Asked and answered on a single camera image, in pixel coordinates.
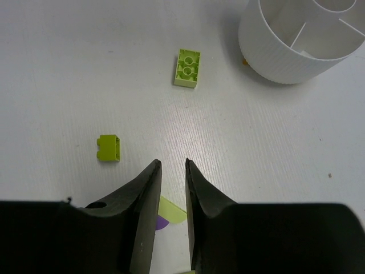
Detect light green half-round lego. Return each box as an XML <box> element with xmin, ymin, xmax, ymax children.
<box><xmin>158</xmin><ymin>196</ymin><xmax>187</xmax><ymax>224</ymax></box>

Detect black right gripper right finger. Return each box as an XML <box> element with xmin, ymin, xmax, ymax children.
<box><xmin>185</xmin><ymin>160</ymin><xmax>364</xmax><ymax>273</ymax></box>

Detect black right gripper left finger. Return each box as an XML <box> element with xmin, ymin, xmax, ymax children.
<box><xmin>1</xmin><ymin>160</ymin><xmax>162</xmax><ymax>273</ymax></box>

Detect light green upturned lego brick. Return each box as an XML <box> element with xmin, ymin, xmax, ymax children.
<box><xmin>173</xmin><ymin>49</ymin><xmax>201</xmax><ymax>88</ymax></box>

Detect small lime lego brick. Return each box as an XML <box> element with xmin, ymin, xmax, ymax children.
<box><xmin>96</xmin><ymin>135</ymin><xmax>120</xmax><ymax>162</ymax></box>

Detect white round divided container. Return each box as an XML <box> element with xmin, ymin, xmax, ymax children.
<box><xmin>238</xmin><ymin>1</ymin><xmax>364</xmax><ymax>84</ymax></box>

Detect purple half-round lego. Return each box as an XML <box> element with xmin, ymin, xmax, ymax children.
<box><xmin>156</xmin><ymin>215</ymin><xmax>169</xmax><ymax>231</ymax></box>

